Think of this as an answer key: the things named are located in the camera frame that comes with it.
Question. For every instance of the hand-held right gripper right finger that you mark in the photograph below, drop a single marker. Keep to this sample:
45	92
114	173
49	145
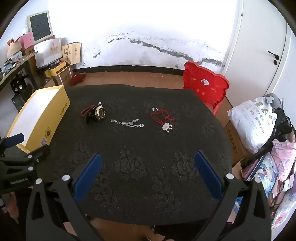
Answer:
208	173

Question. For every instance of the pile of small desk clutter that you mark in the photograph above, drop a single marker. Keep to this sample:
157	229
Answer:
10	64

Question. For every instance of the black wrist watch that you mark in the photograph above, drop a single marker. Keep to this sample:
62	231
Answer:
99	113

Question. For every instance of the red plastic stool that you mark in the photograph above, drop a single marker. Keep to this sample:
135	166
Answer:
203	81

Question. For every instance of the pink gift box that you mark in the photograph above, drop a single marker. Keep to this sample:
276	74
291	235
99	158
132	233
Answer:
27	41

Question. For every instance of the colourful printed box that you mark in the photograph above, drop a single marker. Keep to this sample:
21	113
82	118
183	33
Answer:
266	170

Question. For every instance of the black subwoofer box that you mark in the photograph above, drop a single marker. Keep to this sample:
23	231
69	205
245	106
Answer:
19	100

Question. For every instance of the white door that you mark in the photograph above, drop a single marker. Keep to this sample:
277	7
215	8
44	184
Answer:
259	46

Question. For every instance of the person's left hand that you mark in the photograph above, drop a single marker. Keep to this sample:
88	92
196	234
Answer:
12	205

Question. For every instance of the dark round table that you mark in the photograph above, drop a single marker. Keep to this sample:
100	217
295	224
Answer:
143	150

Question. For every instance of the brown paper bag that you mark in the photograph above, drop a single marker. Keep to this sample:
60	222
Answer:
71	53

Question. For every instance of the dark red cloth bag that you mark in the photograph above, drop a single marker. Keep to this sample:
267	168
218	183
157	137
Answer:
76	79

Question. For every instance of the yellow cardboard box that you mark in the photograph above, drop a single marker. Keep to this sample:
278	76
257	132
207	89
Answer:
34	115

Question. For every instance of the white framed board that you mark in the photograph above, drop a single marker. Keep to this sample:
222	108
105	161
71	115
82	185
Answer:
40	25

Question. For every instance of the black desk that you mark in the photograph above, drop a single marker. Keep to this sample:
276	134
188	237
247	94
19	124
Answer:
23	63

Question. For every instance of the white gift bag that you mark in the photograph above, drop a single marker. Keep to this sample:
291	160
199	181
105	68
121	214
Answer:
48	53

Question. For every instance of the beige bag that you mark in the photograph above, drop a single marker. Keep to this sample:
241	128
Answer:
13	48

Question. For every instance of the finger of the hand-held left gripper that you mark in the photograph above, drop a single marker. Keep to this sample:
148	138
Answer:
13	139
39	151

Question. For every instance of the black speaker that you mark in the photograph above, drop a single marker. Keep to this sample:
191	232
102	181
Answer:
19	85

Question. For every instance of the white printed plastic bag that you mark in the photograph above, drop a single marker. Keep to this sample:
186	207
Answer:
252	122

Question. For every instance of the pink printed packets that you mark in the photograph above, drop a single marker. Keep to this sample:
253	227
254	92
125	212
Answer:
285	153

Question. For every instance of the brown cardboard box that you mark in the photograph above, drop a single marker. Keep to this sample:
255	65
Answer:
233	141

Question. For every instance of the dark grey clothes pile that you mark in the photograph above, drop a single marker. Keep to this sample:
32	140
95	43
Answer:
283	118

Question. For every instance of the tall cardboard box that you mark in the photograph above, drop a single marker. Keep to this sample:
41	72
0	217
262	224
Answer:
66	78

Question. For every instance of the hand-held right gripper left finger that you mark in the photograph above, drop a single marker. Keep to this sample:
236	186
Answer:
89	176

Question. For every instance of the flat yellow gift box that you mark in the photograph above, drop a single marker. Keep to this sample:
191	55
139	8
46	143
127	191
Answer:
56	70

